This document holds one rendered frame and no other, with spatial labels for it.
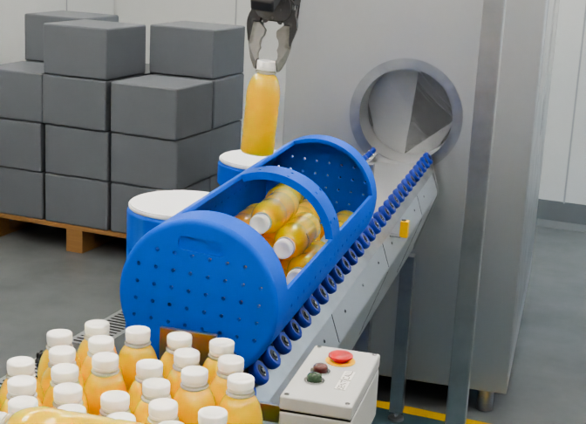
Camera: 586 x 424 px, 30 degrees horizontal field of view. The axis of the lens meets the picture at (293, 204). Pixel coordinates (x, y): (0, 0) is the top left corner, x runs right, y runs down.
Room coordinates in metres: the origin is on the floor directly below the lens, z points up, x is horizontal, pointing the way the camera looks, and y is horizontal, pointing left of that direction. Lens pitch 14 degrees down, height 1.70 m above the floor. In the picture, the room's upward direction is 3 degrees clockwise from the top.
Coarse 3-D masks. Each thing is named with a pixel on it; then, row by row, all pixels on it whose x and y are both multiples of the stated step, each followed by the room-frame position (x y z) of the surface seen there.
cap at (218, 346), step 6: (210, 342) 1.56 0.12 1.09; (216, 342) 1.56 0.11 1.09; (222, 342) 1.56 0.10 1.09; (228, 342) 1.57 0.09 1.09; (234, 342) 1.57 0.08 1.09; (210, 348) 1.56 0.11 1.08; (216, 348) 1.55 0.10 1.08; (222, 348) 1.55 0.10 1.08; (228, 348) 1.55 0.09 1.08; (234, 348) 1.56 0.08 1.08; (216, 354) 1.55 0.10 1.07; (222, 354) 1.55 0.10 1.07
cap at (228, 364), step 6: (228, 354) 1.51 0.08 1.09; (222, 360) 1.49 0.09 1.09; (228, 360) 1.49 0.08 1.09; (234, 360) 1.49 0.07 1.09; (240, 360) 1.49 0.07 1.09; (222, 366) 1.48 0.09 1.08; (228, 366) 1.48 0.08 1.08; (234, 366) 1.48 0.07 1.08; (240, 366) 1.49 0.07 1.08; (222, 372) 1.48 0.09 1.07; (228, 372) 1.48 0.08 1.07; (234, 372) 1.48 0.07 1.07; (240, 372) 1.49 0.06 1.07
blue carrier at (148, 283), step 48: (288, 144) 2.49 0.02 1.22; (336, 144) 2.50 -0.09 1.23; (240, 192) 2.38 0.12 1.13; (336, 192) 2.56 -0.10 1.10; (144, 240) 1.76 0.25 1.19; (192, 240) 1.74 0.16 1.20; (240, 240) 1.71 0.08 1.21; (336, 240) 2.11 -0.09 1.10; (144, 288) 1.75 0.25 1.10; (192, 288) 1.73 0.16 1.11; (240, 288) 1.71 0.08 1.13; (288, 288) 1.77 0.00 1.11; (240, 336) 1.71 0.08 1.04
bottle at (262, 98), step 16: (256, 80) 2.13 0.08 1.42; (272, 80) 2.13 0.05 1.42; (256, 96) 2.12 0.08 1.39; (272, 96) 2.13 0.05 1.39; (256, 112) 2.12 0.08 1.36; (272, 112) 2.13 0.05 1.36; (256, 128) 2.12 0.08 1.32; (272, 128) 2.13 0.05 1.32; (256, 144) 2.12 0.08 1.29; (272, 144) 2.14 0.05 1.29
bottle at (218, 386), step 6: (216, 372) 1.50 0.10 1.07; (216, 378) 1.49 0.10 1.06; (222, 378) 1.48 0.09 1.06; (210, 384) 1.50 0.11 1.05; (216, 384) 1.48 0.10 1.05; (222, 384) 1.48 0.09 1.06; (216, 390) 1.48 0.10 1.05; (222, 390) 1.47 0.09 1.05; (216, 396) 1.47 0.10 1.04; (222, 396) 1.47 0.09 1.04; (216, 402) 1.47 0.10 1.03
